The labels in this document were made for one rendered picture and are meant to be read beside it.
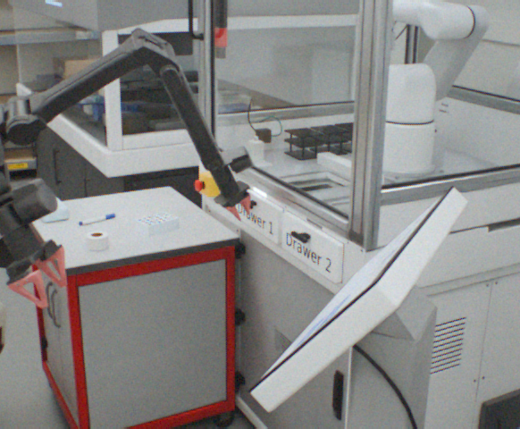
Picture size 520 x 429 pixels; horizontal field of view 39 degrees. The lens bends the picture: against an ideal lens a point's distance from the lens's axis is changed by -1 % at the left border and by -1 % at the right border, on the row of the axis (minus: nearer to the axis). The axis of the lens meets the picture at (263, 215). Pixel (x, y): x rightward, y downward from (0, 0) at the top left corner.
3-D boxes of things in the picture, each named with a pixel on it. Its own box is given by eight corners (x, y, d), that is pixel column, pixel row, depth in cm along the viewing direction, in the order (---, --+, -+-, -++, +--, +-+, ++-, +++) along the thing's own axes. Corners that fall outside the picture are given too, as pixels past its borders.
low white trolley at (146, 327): (82, 478, 240) (62, 267, 214) (40, 386, 291) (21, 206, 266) (239, 431, 266) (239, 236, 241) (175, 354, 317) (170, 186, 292)
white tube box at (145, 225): (148, 237, 239) (148, 226, 238) (134, 230, 245) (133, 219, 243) (179, 228, 247) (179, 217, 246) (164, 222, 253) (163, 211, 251)
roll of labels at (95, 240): (104, 251, 226) (103, 239, 225) (82, 249, 228) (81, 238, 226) (112, 243, 233) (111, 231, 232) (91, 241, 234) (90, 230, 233)
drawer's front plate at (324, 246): (336, 284, 192) (338, 245, 189) (281, 247, 216) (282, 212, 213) (341, 282, 193) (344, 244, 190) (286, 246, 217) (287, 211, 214)
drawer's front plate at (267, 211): (277, 244, 219) (278, 209, 215) (234, 215, 243) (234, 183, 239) (282, 243, 219) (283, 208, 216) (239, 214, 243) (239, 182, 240)
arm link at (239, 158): (198, 143, 211) (205, 164, 206) (235, 127, 210) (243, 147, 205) (213, 167, 220) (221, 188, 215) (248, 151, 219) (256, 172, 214)
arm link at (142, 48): (147, 12, 173) (155, 38, 167) (176, 49, 183) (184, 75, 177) (-4, 105, 181) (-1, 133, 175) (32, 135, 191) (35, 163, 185)
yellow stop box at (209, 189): (205, 197, 253) (205, 178, 250) (197, 192, 259) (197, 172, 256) (220, 196, 255) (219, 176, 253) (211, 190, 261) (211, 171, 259)
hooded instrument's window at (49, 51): (107, 150, 286) (101, 32, 271) (19, 84, 433) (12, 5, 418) (349, 123, 337) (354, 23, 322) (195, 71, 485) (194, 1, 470)
